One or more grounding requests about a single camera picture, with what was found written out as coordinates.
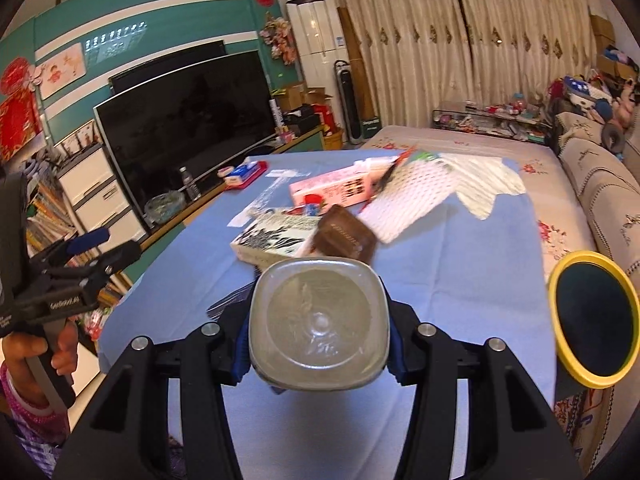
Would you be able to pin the dark striped cloth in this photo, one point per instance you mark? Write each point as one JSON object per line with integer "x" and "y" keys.
{"x": 230, "y": 300}

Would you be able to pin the red bag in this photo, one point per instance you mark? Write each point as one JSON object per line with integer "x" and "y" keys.
{"x": 327, "y": 117}

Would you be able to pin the beige patterned curtains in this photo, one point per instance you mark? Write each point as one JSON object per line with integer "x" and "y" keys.
{"x": 425, "y": 35}

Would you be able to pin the white paper label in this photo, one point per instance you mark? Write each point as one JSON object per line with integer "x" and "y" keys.
{"x": 280, "y": 173}

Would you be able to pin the tape roll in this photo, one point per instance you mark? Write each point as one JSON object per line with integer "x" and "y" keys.
{"x": 225, "y": 171}

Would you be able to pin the black white patterned box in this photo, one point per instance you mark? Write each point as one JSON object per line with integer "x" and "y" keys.
{"x": 270, "y": 240}

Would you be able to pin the large curved television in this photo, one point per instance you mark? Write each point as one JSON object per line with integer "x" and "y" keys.
{"x": 190, "y": 125}

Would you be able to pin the cluttered glass table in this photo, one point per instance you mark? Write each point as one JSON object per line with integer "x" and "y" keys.
{"x": 490, "y": 120}

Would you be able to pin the pile of plush toys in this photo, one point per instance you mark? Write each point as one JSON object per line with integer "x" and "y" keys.
{"x": 585, "y": 95}

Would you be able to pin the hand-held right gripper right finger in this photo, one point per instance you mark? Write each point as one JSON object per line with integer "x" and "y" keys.
{"x": 395, "y": 351}

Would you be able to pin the white drawer cabinet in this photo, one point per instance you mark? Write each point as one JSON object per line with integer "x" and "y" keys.
{"x": 95, "y": 190}

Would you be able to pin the pink milk carton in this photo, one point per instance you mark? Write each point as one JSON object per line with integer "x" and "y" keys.
{"x": 335, "y": 191}

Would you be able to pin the glass bowl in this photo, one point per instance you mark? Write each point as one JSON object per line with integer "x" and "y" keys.
{"x": 164, "y": 207}

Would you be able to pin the blue cloth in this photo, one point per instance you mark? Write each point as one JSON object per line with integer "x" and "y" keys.
{"x": 450, "y": 270}

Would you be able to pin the tower fan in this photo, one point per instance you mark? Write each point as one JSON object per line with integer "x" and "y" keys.
{"x": 347, "y": 105}

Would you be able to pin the artificial flower decoration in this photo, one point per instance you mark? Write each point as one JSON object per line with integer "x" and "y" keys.
{"x": 280, "y": 37}

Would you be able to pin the small water bottle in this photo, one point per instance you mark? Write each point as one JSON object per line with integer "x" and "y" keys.
{"x": 190, "y": 185}

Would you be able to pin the floral bed sheet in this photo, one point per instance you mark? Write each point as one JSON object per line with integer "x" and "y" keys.
{"x": 475, "y": 142}

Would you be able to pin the clear plastic film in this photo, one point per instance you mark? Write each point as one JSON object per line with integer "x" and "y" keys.
{"x": 260, "y": 200}

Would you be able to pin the beige sofa backrest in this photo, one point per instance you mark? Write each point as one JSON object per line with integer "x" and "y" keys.
{"x": 595, "y": 185}

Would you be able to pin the row of books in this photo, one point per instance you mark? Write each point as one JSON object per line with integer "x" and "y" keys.
{"x": 50, "y": 210}

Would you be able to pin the grey neck pillow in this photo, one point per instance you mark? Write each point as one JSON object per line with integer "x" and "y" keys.
{"x": 612, "y": 137}

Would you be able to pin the green wooden television cabinet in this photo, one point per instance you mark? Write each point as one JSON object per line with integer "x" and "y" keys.
{"x": 300, "y": 142}

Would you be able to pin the person's left forearm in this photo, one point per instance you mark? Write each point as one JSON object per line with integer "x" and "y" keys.
{"x": 30, "y": 435}

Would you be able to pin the red and blue box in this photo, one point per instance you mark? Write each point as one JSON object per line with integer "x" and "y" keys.
{"x": 245, "y": 174}

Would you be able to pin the person's left hand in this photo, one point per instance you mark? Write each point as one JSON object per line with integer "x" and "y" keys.
{"x": 20, "y": 352}

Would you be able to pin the yellow wicker basket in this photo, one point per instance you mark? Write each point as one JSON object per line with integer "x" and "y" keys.
{"x": 334, "y": 139}

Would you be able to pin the green box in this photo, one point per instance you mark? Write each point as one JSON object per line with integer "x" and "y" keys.
{"x": 371, "y": 129}

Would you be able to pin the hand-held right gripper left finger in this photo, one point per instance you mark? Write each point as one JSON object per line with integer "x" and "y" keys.
{"x": 242, "y": 356}

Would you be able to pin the red paper wall decoration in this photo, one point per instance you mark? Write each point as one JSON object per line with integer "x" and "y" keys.
{"x": 17, "y": 115}

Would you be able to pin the stacked cardboard boxes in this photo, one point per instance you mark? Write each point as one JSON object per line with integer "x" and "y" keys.
{"x": 602, "y": 32}

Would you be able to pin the cardboard box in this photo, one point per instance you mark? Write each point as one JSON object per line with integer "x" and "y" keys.
{"x": 316, "y": 96}
{"x": 290, "y": 96}

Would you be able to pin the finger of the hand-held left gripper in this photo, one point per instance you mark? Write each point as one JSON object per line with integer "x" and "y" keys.
{"x": 117, "y": 256}
{"x": 87, "y": 240}

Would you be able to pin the white plastic bottle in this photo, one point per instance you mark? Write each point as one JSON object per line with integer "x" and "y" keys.
{"x": 370, "y": 163}

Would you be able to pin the clear plastic bottle green label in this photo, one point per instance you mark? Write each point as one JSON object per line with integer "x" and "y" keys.
{"x": 320, "y": 320}

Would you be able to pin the colourful wrapper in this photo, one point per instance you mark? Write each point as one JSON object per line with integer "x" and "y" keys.
{"x": 420, "y": 154}

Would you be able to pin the wall poster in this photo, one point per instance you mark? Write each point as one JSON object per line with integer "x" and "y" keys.
{"x": 60, "y": 71}

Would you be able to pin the brown snack packet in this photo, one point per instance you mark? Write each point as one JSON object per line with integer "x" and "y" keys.
{"x": 345, "y": 235}

